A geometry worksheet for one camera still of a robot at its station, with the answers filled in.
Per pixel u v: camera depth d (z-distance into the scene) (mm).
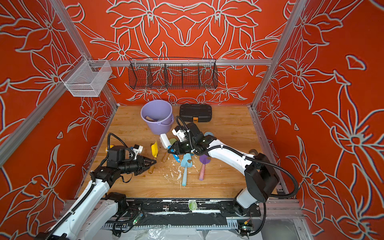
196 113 1041
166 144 773
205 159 899
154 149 825
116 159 606
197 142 621
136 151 724
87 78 917
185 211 727
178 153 673
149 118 969
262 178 428
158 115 1072
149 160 727
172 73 983
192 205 743
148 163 722
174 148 736
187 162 879
